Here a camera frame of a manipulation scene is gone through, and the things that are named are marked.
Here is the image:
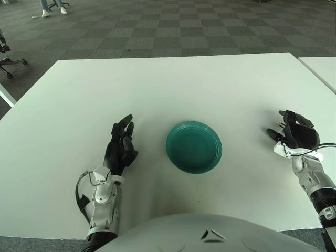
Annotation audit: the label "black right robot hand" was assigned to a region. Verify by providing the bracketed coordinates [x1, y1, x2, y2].
[266, 110, 321, 152]

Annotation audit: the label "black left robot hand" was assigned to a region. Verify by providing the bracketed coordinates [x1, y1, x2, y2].
[103, 114, 139, 176]

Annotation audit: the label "green round plate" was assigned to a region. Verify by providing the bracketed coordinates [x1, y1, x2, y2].
[165, 120, 223, 174]

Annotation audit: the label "white neighbouring table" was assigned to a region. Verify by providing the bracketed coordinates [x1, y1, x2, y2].
[298, 56, 336, 94]
[0, 83, 15, 108]

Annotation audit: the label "white robot torso shell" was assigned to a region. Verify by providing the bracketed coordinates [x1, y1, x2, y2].
[81, 213, 324, 252]

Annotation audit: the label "black office chair base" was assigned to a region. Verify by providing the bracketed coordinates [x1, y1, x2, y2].
[0, 28, 28, 79]

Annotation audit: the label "black swivel chair legs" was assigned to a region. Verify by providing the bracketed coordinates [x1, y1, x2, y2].
[48, 0, 70, 8]

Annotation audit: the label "person's legs in jeans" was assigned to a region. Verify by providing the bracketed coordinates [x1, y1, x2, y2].
[40, 0, 64, 11]

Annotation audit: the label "grey right arm cable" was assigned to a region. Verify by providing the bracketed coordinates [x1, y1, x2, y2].
[288, 143, 336, 158]

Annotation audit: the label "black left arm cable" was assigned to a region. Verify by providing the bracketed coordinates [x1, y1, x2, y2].
[75, 171, 97, 226]

